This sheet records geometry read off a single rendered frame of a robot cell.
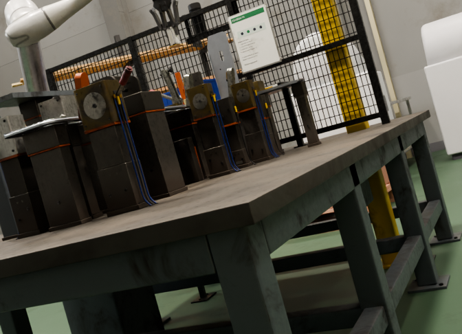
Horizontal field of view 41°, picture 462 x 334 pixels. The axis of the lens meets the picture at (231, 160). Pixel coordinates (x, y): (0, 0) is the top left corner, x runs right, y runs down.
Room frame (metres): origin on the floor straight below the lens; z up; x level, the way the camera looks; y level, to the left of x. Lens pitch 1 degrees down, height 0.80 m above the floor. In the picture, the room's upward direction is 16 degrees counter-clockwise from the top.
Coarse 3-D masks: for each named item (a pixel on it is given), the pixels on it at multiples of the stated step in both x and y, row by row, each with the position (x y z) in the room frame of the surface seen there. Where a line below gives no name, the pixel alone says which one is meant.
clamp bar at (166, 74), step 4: (168, 68) 2.79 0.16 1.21; (172, 68) 2.81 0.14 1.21; (164, 72) 2.80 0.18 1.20; (168, 72) 2.81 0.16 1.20; (172, 72) 2.80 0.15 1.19; (164, 76) 2.80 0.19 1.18; (168, 76) 2.82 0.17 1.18; (164, 80) 2.80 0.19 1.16; (168, 80) 2.79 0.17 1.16; (172, 80) 2.82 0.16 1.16; (168, 84) 2.80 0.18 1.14; (172, 84) 2.82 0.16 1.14; (168, 88) 2.80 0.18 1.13; (172, 88) 2.79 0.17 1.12; (172, 92) 2.79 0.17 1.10; (176, 92) 2.82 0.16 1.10; (172, 96) 2.80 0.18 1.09; (176, 96) 2.79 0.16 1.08; (180, 100) 2.81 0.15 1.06
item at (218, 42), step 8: (224, 32) 2.97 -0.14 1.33; (208, 40) 3.00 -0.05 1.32; (216, 40) 2.99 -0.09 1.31; (224, 40) 2.97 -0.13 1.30; (208, 48) 3.01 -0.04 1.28; (216, 48) 2.99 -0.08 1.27; (224, 48) 2.97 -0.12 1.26; (216, 56) 3.00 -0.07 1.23; (224, 56) 2.98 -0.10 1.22; (216, 64) 3.00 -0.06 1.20; (224, 64) 2.98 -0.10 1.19; (232, 64) 2.97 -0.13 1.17; (216, 72) 3.01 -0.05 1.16; (224, 72) 2.99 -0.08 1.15; (216, 80) 3.01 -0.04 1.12; (224, 80) 2.99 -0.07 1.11; (224, 88) 3.00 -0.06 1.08; (224, 96) 3.00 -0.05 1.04
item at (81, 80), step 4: (84, 72) 1.72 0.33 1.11; (76, 76) 1.72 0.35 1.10; (80, 76) 1.71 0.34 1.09; (84, 76) 1.72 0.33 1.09; (76, 80) 1.72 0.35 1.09; (80, 80) 1.71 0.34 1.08; (84, 80) 1.72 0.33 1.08; (88, 80) 1.74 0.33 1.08; (76, 84) 1.72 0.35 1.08; (80, 84) 1.71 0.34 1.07; (84, 84) 1.72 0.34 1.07; (88, 84) 1.74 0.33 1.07; (76, 88) 1.72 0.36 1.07
